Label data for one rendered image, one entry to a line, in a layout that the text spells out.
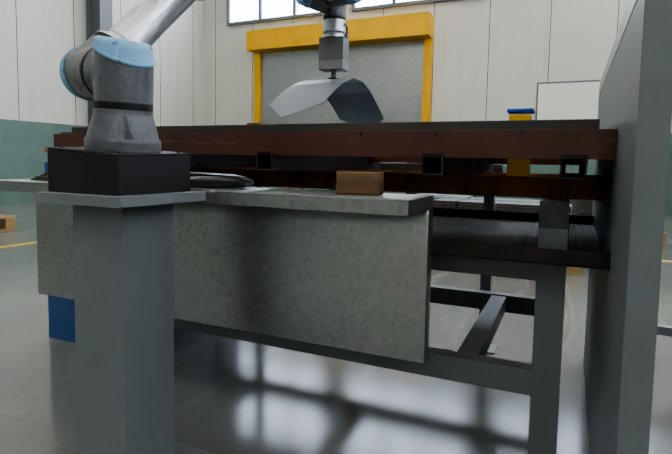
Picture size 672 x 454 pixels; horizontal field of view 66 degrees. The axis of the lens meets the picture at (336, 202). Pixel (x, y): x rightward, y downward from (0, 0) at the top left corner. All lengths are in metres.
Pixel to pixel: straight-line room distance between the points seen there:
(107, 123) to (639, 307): 0.97
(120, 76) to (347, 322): 0.74
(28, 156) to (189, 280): 8.11
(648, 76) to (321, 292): 0.83
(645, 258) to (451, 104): 9.10
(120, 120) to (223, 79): 11.06
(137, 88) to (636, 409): 1.02
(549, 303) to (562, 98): 8.46
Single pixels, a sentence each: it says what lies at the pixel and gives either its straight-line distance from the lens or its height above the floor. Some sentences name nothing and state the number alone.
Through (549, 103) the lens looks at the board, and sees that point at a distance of 9.61.
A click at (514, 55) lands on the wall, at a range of 9.81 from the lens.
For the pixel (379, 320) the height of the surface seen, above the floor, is 0.38.
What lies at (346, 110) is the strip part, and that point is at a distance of 1.95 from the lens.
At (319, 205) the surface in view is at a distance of 1.07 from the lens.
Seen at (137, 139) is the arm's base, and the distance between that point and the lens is 1.11.
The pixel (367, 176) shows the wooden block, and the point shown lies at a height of 0.72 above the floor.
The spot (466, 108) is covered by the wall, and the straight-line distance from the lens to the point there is 9.79.
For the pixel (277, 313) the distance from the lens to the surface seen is 1.36.
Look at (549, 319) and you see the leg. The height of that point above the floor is 0.41.
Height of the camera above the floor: 0.75
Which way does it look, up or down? 4 degrees down
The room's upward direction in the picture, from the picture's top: 1 degrees clockwise
